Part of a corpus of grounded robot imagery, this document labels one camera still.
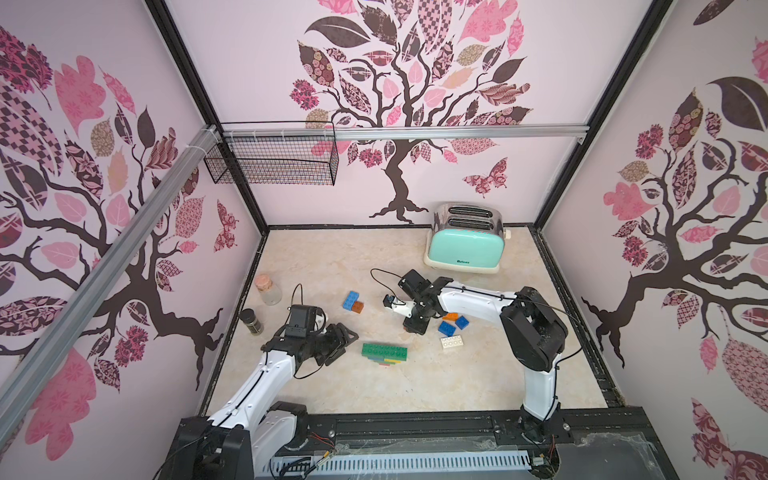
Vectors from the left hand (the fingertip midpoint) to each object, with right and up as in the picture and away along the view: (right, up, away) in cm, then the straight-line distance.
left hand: (355, 348), depth 82 cm
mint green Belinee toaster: (+35, +32, +13) cm, 49 cm away
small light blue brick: (-4, +11, +15) cm, 19 cm away
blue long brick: (+6, -3, -1) cm, 7 cm away
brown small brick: (-1, +10, +13) cm, 16 cm away
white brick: (+29, 0, +5) cm, 29 cm away
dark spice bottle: (-31, +8, +2) cm, 32 cm away
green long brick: (+5, 0, -1) cm, 5 cm away
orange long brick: (+29, +7, +10) cm, 32 cm away
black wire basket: (-28, +60, +12) cm, 67 cm away
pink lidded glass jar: (-29, +15, +10) cm, 34 cm away
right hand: (+17, +6, +10) cm, 20 cm away
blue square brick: (+28, +3, +9) cm, 29 cm away
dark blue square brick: (+32, +5, +9) cm, 34 cm away
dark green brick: (+12, 0, -3) cm, 12 cm away
